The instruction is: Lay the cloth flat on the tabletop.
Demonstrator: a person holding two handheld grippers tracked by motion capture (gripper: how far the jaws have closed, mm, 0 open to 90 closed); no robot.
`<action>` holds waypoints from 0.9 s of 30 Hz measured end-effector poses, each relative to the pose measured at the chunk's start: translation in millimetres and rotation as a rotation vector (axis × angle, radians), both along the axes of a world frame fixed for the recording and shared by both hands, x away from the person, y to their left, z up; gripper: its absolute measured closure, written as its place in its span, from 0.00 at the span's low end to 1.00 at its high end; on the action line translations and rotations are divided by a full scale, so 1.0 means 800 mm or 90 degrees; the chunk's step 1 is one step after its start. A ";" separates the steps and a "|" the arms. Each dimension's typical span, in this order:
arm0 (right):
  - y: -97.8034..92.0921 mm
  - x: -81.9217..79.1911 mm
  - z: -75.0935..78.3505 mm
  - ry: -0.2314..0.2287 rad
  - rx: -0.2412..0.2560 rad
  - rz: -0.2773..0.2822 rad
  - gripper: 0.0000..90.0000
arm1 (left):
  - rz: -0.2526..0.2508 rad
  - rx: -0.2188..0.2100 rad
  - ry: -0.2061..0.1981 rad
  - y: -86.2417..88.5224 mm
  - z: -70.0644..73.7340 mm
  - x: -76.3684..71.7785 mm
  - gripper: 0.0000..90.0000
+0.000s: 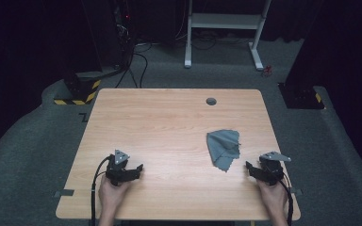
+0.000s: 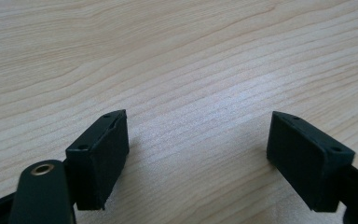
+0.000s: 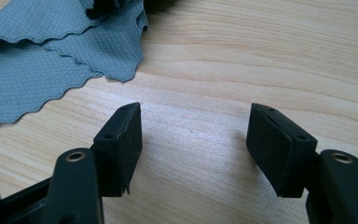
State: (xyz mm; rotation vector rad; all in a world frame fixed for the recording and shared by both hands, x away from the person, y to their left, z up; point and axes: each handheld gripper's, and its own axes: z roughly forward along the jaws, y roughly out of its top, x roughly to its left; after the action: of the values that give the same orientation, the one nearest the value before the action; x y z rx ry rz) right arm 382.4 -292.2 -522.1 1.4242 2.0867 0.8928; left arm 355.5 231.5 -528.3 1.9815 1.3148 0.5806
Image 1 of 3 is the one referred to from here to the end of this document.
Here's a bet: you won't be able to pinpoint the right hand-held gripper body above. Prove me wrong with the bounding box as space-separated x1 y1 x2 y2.
257 151 292 186

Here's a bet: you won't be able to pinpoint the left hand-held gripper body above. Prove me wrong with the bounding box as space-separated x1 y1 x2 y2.
105 149 131 186

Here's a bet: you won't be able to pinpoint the grey cloth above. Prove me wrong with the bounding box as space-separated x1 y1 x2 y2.
206 128 242 173

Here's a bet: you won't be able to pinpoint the person's left hand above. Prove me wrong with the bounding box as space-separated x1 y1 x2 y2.
98 178 132 218

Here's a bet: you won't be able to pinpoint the person's right hand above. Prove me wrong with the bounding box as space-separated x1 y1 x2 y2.
256 179 289 218

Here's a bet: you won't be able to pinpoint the grey tape strip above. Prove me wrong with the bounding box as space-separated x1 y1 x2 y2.
53 188 75 199
289 186 304 197

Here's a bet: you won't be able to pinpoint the black yellow striped stand base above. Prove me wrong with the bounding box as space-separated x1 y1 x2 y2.
53 71 103 106

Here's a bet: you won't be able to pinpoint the dark equipment rack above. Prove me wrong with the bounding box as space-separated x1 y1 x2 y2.
80 0 137 73

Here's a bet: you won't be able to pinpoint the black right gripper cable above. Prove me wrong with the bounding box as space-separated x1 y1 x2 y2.
276 177 294 226

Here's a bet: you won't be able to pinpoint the black floor cables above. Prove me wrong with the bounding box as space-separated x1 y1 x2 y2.
114 41 154 89

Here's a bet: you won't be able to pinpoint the white metal stand frame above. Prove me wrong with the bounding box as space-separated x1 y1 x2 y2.
184 0 273 72

